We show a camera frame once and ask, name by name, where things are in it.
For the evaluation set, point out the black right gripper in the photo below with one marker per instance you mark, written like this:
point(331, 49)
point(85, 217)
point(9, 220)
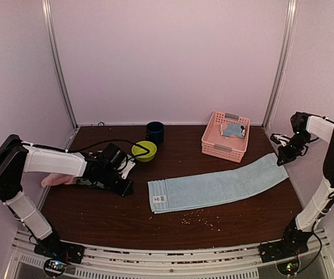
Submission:
point(286, 160)

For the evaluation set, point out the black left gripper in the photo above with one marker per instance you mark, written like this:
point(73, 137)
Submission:
point(129, 184)

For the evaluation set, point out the light blue towel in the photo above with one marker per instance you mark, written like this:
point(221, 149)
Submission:
point(212, 189)

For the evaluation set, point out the patterned blue pastel towel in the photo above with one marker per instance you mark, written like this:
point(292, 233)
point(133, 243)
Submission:
point(232, 130)

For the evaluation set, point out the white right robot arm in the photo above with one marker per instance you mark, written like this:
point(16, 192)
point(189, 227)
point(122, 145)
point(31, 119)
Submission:
point(307, 128)

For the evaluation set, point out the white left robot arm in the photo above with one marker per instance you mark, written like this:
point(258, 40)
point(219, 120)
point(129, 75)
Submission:
point(18, 158)

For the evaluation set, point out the lime green bowl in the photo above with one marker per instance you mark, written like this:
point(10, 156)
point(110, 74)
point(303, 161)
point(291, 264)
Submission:
point(144, 151)

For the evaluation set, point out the mint green towel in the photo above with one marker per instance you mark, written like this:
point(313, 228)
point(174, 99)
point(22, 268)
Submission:
point(87, 182)

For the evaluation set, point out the dark blue mug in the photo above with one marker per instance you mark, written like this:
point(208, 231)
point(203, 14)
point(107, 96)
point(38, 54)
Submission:
point(155, 132)

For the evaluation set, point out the pink perforated plastic basket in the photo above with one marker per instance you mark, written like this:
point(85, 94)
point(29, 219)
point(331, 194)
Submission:
point(214, 144)

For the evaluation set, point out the pink towel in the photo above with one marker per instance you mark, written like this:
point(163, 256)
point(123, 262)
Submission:
point(58, 179)

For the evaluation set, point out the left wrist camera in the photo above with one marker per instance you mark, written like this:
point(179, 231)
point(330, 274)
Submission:
point(125, 168)

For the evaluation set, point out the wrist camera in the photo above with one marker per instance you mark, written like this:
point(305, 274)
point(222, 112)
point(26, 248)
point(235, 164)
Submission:
point(279, 139)
point(125, 168)

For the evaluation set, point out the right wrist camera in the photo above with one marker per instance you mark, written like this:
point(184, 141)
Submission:
point(279, 139)

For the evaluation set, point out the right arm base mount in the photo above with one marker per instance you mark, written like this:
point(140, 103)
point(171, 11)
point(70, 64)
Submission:
point(285, 255)

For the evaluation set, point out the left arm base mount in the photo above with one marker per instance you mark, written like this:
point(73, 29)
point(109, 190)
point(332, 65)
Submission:
point(57, 262)

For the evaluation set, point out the aluminium front rail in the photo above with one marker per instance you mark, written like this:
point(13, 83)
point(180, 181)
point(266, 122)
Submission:
point(241, 261)

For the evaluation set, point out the right aluminium frame post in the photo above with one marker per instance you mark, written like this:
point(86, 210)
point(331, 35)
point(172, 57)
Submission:
point(284, 56)

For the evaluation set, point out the aluminium frame post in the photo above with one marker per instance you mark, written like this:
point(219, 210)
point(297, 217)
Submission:
point(47, 13)
point(284, 56)

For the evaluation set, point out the left aluminium frame post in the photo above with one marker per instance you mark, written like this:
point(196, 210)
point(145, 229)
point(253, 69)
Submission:
point(47, 13)

